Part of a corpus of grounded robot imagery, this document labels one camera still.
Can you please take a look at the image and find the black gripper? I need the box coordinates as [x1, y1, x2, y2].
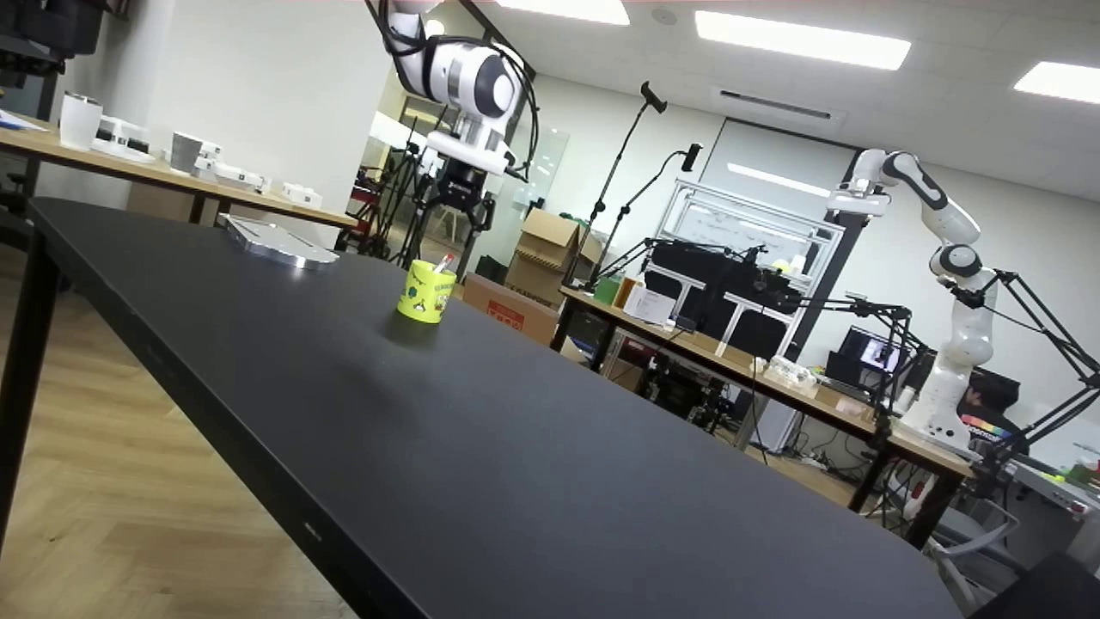
[417, 158, 498, 281]

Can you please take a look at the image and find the yellow-green printed mug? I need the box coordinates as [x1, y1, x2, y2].
[396, 259, 460, 329]

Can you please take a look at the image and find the cardboard box with red label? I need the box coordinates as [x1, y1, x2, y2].
[457, 272, 564, 347]

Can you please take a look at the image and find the closed brown cardboard box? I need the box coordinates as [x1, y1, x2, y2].
[501, 252, 576, 311]

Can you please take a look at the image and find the aluminium mounting plate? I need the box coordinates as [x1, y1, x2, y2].
[216, 211, 344, 272]

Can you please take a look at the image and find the black microphone boom stand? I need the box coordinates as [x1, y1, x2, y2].
[582, 79, 670, 292]

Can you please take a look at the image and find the rectangular ceiling light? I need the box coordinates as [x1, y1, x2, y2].
[491, 0, 634, 28]
[1010, 59, 1100, 111]
[691, 8, 915, 76]

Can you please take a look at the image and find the black screen under rack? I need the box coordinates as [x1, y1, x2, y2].
[644, 236, 808, 323]

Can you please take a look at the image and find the wooden side desk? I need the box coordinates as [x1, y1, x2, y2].
[0, 120, 361, 233]

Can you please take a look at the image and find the long wooden desk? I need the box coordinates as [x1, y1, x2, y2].
[553, 287, 980, 550]

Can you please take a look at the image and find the white device on desk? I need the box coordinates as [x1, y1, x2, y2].
[92, 112, 155, 158]

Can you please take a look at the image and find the ceiling air vent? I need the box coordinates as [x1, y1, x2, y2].
[717, 85, 840, 123]

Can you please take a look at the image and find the tall white container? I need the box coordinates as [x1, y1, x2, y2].
[58, 94, 108, 151]

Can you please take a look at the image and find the small black lit monitor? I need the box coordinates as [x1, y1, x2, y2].
[823, 323, 938, 398]

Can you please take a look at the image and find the black equipment on stand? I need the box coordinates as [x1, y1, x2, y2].
[0, 0, 120, 221]

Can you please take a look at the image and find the white metal frame rack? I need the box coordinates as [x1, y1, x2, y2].
[655, 177, 856, 297]

